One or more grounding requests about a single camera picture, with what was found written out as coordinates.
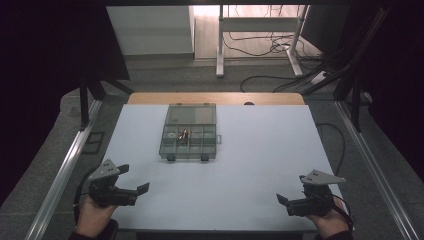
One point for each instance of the wooden table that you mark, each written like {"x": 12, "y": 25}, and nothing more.
{"x": 216, "y": 98}

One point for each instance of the black metal stand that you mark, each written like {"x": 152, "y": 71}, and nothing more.
{"x": 356, "y": 100}
{"x": 84, "y": 100}

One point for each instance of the black floor plate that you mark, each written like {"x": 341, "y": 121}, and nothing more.
{"x": 93, "y": 142}

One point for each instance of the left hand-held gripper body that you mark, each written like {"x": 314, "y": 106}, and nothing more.
{"x": 106, "y": 191}

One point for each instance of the person's right hand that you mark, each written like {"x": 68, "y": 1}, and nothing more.
{"x": 331, "y": 223}

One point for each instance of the aluminium rail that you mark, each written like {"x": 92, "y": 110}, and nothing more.
{"x": 63, "y": 176}
{"x": 376, "y": 173}

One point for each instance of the transparent grey organizer box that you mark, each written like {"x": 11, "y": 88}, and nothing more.
{"x": 196, "y": 115}

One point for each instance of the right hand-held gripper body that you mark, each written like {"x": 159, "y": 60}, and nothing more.
{"x": 311, "y": 205}

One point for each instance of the white power strip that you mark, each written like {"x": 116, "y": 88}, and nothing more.
{"x": 319, "y": 77}

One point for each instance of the person's left hand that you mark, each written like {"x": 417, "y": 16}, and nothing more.
{"x": 91, "y": 218}

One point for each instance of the white table mat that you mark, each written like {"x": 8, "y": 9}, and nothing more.
{"x": 253, "y": 160}

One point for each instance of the white desk frame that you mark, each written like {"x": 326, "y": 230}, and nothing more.
{"x": 260, "y": 24}

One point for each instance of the white cabinet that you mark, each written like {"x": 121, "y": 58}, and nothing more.
{"x": 150, "y": 30}

